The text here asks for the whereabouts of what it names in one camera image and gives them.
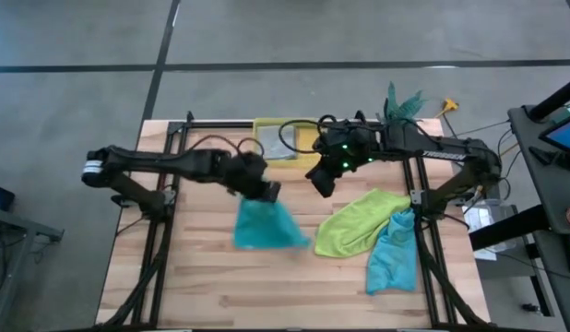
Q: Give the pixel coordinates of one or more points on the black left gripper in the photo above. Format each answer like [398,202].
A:
[250,177]

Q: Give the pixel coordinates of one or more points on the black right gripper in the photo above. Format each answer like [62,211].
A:
[321,180]

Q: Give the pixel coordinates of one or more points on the teal microfiber towel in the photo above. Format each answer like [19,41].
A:
[266,228]

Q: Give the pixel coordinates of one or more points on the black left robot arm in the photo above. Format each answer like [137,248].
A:
[146,161]

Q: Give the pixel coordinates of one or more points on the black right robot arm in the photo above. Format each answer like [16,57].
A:
[405,138]

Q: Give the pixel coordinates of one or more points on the lime green microfiber towel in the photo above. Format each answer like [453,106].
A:
[354,226]

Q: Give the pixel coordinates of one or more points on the sky blue microfiber towel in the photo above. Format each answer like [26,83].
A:
[393,258]

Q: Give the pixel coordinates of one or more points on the yellow plastic bin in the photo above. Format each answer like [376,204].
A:
[305,143]

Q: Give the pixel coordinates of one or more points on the snake plant in white pot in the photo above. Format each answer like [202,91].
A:
[402,108]

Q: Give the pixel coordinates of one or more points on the clear plastic container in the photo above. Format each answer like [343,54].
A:
[490,216]

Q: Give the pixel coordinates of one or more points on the black desk gadget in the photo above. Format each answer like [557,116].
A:
[545,156]

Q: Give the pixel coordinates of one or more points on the dark grey side desk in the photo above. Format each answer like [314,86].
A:
[557,193]

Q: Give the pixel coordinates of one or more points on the grey metal stand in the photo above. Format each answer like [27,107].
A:
[17,226]

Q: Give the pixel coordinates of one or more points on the small black floor item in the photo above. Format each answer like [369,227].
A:
[530,307]

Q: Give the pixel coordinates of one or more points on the tablet with blue screen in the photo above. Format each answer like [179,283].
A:
[566,136]

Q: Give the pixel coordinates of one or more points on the black aluminium table frame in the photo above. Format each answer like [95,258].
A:
[220,124]

